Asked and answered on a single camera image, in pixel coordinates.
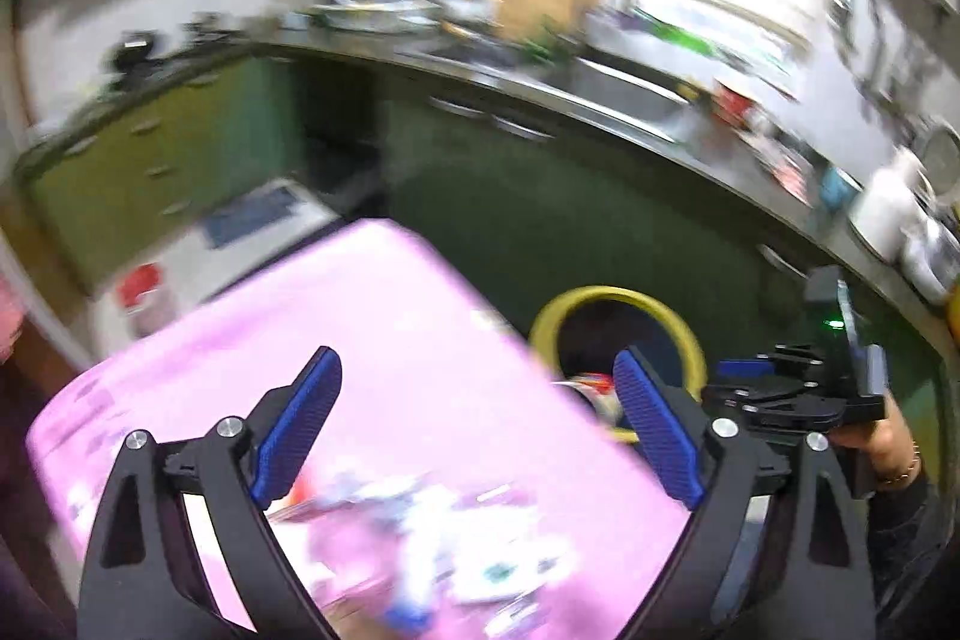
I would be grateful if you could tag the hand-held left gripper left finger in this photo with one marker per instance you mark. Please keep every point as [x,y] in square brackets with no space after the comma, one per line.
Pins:
[300,422]

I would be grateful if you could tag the red drink can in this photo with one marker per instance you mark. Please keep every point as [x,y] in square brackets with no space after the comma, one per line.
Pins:
[592,383]

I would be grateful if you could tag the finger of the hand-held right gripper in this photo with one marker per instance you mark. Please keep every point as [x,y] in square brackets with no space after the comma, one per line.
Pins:
[750,368]
[772,406]

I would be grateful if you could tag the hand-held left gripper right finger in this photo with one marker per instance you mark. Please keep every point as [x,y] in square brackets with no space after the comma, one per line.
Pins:
[656,430]

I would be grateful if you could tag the black wok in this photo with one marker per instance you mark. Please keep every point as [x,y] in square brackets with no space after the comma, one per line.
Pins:
[133,54]

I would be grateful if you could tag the person's right hand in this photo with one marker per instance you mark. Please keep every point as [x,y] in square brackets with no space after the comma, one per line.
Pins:
[889,445]

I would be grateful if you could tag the person's right forearm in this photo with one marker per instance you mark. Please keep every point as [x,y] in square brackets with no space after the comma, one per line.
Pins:
[911,550]

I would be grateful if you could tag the yellow rimmed black trash bin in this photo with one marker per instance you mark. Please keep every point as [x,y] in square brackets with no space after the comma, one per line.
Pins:
[600,295]

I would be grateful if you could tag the light green drawer cabinet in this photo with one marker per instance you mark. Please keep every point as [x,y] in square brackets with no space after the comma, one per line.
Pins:
[150,160]

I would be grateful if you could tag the dark green sink cabinet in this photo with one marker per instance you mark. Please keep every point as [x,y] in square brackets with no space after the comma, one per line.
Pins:
[562,205]

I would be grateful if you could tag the wooden cutting board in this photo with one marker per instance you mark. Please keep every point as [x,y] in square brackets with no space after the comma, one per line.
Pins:
[547,6]

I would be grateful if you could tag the pink tablecloth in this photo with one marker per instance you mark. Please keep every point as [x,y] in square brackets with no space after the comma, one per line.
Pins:
[420,340]

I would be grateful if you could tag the white crumpled wrapper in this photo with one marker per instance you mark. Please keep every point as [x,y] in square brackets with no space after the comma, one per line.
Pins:
[480,565]

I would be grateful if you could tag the steel kitchen sink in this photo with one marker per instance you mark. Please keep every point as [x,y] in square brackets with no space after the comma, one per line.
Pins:
[626,96]

